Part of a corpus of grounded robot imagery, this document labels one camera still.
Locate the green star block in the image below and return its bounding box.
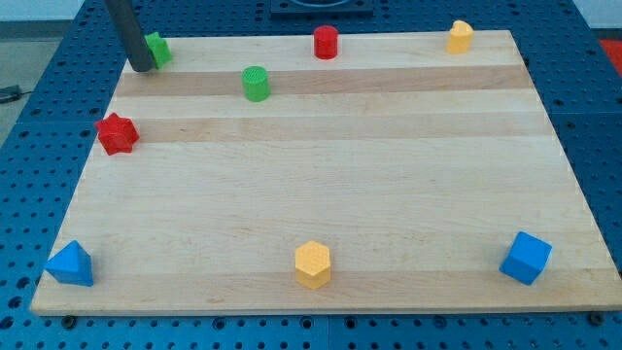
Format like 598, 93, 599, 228
145, 32, 172, 69

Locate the yellow hexagon block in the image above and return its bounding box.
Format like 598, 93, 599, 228
294, 241, 331, 290

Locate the yellow half-round block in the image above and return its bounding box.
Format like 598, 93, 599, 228
446, 20, 474, 54

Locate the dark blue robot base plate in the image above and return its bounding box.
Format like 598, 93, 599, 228
268, 0, 374, 18

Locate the red cylinder block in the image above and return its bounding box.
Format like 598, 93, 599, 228
313, 25, 339, 60

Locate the blue cube block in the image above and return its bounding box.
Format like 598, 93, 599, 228
499, 231, 552, 286

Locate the light wooden board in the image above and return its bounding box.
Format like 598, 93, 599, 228
31, 30, 621, 316

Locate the green cylinder block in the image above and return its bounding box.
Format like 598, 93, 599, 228
241, 66, 271, 102

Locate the black cable on floor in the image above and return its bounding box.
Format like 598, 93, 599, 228
0, 85, 33, 105

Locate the red star block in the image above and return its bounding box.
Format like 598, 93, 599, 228
94, 113, 140, 156

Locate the blue triangular prism block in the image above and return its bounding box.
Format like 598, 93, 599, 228
44, 240, 94, 287

